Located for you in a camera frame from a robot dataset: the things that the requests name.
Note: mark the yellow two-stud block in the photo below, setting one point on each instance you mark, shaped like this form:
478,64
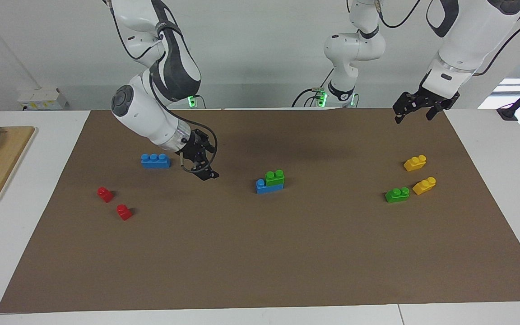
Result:
424,186
414,164

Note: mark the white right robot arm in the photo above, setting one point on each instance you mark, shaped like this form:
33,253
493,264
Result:
151,117

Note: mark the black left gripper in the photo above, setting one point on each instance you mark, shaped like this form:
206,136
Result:
436,99

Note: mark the brown table mat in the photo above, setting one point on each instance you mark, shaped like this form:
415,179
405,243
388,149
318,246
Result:
260,253

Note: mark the wooden cutting board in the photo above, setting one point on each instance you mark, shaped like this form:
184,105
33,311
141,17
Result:
2,171

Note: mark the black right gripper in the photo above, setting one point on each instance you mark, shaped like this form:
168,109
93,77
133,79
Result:
193,148

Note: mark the green two-stud block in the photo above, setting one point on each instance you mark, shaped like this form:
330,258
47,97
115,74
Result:
274,177
396,195

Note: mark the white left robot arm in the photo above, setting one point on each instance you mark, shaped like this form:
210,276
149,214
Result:
467,36

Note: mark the white box with yellow labels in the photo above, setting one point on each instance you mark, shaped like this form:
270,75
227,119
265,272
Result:
41,99

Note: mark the blue three-stud block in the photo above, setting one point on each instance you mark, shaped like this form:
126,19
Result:
266,188
155,162

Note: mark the red one-stud block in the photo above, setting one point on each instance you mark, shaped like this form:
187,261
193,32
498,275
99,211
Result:
124,212
104,195

